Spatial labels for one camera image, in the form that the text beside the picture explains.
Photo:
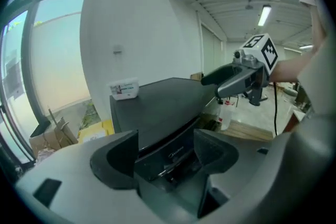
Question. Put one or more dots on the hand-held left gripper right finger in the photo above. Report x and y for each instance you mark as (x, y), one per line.
(257, 170)

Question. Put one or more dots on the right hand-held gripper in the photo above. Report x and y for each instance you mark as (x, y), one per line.
(262, 57)

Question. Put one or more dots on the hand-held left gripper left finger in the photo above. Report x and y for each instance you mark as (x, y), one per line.
(73, 186)

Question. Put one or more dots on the person's right forearm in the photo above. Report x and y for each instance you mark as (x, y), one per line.
(291, 68)

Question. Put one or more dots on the open brown cardboard box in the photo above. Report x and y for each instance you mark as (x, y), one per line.
(65, 128)

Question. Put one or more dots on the small cardboard sheet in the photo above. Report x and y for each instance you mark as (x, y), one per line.
(196, 76)

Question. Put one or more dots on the wooden slatted platform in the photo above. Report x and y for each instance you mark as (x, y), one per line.
(249, 131)

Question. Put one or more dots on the pile of pink packets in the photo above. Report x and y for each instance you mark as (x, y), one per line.
(46, 154)

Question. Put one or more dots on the large brown cardboard box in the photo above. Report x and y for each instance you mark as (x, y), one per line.
(50, 145)

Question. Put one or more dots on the black washing machine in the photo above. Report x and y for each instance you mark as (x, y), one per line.
(157, 105)

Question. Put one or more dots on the green shrub outside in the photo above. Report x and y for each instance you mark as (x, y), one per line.
(90, 115)

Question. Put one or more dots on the ceiling tube light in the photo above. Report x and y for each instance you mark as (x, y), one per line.
(263, 15)

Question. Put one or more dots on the person's pink shirt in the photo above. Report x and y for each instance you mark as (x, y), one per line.
(320, 86)

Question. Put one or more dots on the white lidded plastic box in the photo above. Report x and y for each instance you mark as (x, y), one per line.
(123, 89)

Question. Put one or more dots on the glass sliding door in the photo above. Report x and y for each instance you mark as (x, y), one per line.
(39, 47)

